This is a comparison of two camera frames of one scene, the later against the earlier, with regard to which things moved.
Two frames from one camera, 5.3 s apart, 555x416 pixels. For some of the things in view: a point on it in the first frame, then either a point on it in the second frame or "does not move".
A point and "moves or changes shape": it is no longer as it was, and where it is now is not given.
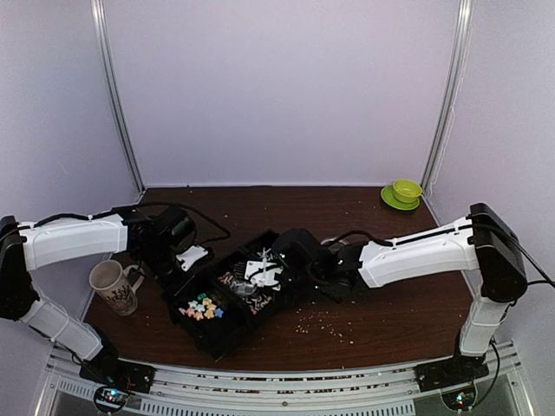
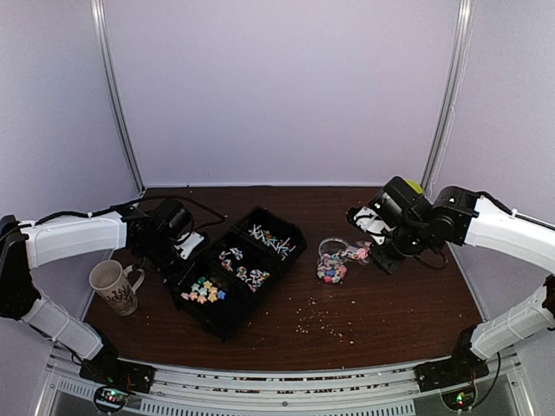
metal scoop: x=244 y=289 moves or changes shape
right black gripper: x=281 y=303 → x=388 y=263
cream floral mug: x=116 y=286 does not move
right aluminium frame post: x=456 y=65 does not move
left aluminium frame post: x=99 y=15 does not move
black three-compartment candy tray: x=231 y=293 moves or changes shape
